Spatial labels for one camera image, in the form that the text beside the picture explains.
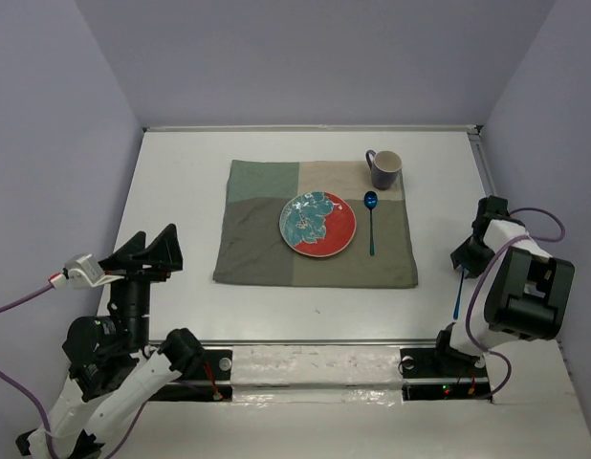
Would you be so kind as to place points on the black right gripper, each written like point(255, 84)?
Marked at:
point(461, 256)

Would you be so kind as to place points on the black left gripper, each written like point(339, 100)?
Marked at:
point(164, 251)

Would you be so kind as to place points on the blue plastic fork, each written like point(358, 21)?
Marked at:
point(457, 305)

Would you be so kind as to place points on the green patchwork cloth placemat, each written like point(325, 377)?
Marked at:
point(252, 251)

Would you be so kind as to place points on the blue metallic spoon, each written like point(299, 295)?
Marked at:
point(370, 200)

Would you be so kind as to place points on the purple ceramic mug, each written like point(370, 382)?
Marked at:
point(385, 166)

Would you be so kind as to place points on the red floral plate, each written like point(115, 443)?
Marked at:
point(317, 224)

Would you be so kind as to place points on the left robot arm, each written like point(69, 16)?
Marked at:
point(108, 376)

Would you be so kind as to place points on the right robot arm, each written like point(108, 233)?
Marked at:
point(521, 290)

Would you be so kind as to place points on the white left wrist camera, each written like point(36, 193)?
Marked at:
point(82, 272)

